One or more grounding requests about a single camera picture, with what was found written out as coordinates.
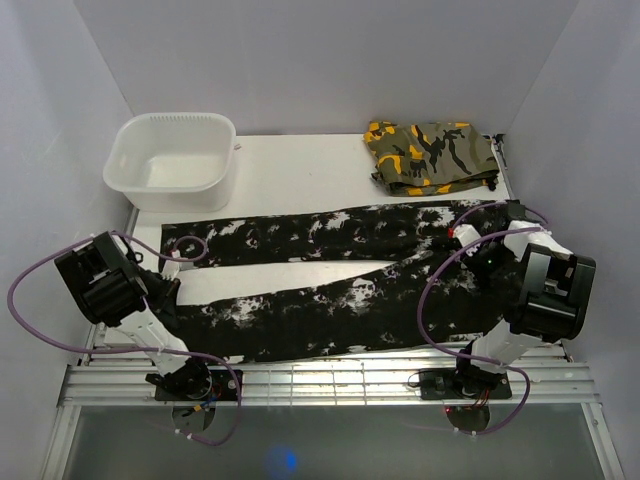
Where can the white plastic basin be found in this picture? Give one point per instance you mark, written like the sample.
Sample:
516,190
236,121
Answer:
176,162

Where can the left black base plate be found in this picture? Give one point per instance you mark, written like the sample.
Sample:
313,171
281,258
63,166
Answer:
222,388

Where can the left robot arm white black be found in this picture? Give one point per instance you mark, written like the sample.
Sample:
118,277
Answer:
110,287

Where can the folded camouflage trousers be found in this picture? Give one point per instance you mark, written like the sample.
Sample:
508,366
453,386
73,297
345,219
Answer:
430,159

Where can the aluminium frame rail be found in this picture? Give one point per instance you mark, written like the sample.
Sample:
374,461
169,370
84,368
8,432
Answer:
366,379

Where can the black white tie-dye trousers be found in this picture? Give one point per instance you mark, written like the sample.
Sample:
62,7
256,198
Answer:
414,295

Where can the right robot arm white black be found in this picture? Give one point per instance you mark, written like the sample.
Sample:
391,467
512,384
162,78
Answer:
546,288

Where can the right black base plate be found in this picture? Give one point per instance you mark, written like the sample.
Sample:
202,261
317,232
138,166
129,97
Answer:
451,384

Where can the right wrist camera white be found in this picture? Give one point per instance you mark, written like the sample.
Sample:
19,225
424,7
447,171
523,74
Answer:
464,234

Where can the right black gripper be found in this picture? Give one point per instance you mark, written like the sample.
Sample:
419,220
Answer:
489,277

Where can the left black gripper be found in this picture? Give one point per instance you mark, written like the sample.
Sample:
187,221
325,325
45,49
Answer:
165,302

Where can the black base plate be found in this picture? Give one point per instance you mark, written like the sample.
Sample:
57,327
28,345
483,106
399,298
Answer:
222,388
451,384

